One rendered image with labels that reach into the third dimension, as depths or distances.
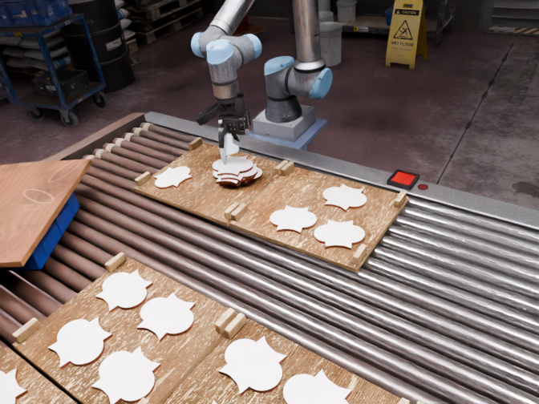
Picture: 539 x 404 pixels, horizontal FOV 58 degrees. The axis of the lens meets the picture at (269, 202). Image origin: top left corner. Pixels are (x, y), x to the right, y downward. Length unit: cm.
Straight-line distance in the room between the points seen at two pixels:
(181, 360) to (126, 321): 19
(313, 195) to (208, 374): 66
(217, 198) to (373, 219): 49
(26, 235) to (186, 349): 57
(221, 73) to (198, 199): 41
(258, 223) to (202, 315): 36
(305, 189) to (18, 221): 84
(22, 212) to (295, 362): 91
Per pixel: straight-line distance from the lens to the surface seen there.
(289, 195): 150
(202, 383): 106
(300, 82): 181
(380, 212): 142
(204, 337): 113
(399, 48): 497
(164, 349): 114
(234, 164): 158
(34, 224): 148
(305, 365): 105
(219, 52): 138
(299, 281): 124
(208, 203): 152
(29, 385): 121
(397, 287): 123
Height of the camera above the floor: 180
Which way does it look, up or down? 35 degrees down
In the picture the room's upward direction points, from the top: 7 degrees counter-clockwise
